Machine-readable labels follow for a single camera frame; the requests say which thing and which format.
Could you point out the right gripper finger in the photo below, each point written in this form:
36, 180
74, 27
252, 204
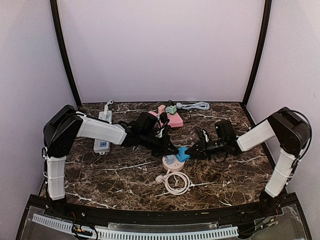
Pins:
195, 148
197, 155

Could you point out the pink round power socket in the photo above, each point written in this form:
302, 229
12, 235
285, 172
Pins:
175, 167

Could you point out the light blue plug adapter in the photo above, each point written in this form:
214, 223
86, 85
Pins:
169, 159

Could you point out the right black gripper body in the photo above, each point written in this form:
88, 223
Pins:
212, 149

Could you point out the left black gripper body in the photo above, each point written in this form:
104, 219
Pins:
152, 144

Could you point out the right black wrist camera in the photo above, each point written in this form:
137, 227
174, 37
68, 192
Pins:
225, 131

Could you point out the black frame post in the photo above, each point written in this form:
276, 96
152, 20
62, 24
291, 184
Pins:
258, 52
63, 52

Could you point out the pink cube plug adapter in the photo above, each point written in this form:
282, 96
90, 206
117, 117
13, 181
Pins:
161, 109

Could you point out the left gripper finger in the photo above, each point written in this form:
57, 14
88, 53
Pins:
170, 147
161, 153

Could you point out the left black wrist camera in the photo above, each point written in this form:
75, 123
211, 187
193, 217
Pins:
146, 122

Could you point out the bright blue plug adapter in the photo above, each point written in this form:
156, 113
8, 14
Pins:
182, 156

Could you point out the pink flat plug adapter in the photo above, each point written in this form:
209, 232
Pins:
153, 113

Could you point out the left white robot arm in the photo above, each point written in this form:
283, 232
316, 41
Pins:
69, 124

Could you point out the pink triangular power socket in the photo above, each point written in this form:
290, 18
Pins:
175, 120

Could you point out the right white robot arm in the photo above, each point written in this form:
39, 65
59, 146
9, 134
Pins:
289, 127

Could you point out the right black frame post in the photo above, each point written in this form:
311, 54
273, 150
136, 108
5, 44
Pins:
258, 52

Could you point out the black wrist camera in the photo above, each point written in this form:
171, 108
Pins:
225, 131
146, 122

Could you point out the left black frame post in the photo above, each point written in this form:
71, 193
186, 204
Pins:
63, 52

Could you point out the green plug adapter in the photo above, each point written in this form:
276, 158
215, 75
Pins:
172, 109

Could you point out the white slotted cable duct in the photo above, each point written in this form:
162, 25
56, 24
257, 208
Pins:
121, 231

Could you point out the black front rail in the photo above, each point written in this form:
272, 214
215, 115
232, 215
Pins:
96, 216

